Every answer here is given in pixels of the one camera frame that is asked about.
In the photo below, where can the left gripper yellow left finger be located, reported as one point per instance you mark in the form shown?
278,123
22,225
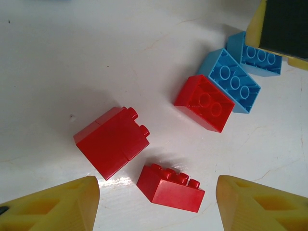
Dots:
48,211

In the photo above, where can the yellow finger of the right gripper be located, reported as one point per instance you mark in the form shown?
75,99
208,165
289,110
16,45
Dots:
284,26

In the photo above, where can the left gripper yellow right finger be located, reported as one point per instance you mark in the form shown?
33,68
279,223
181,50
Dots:
264,211

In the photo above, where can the long blue lego brick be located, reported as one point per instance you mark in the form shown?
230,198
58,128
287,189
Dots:
260,62
231,79

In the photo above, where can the tall red lego brick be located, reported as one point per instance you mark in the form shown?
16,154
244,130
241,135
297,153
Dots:
110,144

